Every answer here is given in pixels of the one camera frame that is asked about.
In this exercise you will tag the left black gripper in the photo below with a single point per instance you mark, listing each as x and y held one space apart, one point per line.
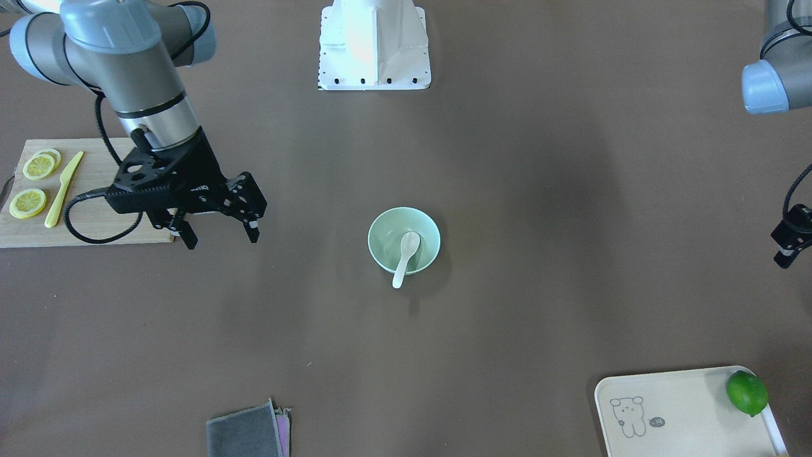
791 237

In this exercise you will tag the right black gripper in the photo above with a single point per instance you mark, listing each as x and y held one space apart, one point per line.
204 170

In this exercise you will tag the light green bowl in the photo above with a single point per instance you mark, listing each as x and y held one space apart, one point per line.
387 230

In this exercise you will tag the white ceramic spoon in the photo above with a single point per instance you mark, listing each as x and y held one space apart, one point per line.
409 245

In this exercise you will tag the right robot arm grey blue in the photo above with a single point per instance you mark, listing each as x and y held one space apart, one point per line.
127 52

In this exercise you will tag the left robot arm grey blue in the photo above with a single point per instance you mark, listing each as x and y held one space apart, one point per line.
780 81

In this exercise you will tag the green lime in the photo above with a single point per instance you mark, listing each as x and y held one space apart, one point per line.
747 393

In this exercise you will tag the yellow plastic knife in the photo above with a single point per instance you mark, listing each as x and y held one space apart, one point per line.
65 179

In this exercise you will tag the bamboo cutting board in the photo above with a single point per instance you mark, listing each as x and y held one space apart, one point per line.
92 218

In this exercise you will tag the bottom lemon slice of pair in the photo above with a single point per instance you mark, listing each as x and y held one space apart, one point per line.
53 153

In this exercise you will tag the lemon slice of pair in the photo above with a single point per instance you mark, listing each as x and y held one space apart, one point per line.
53 153
39 166

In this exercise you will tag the beige rabbit tray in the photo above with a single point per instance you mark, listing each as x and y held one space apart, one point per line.
681 413

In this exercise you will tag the top lemon slice of pair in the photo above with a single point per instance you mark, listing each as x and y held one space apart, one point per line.
39 166

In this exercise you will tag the lemon slice near knife tip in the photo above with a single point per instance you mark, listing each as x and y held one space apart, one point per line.
28 203

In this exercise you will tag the purple cloth under grey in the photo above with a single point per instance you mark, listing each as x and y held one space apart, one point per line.
284 425

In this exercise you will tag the grey folded cloth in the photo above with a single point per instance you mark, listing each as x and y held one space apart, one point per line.
251 432

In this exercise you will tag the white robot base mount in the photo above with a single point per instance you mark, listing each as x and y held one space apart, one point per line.
373 45

